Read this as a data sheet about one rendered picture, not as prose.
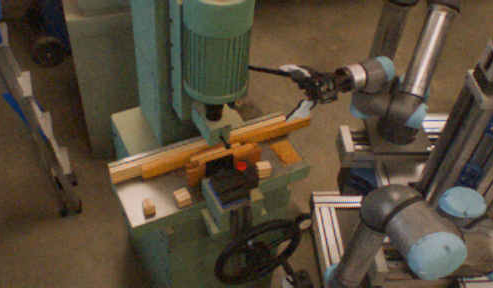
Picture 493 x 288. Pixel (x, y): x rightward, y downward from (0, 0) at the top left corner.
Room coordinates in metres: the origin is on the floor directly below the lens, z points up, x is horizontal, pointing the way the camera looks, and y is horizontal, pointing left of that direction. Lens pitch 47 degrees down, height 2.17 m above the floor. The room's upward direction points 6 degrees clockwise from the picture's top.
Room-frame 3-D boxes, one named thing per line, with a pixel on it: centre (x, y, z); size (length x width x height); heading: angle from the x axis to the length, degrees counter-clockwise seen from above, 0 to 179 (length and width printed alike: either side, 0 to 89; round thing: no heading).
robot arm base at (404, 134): (1.44, -0.56, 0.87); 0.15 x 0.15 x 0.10
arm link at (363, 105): (1.22, -0.36, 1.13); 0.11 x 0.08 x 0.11; 71
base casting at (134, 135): (1.26, 0.16, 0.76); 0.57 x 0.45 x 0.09; 31
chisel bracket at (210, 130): (1.17, 0.11, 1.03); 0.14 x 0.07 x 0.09; 31
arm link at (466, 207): (0.95, -0.64, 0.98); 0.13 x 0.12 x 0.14; 30
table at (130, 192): (1.05, 0.06, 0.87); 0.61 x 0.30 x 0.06; 121
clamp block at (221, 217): (0.97, 0.02, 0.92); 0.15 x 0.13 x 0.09; 121
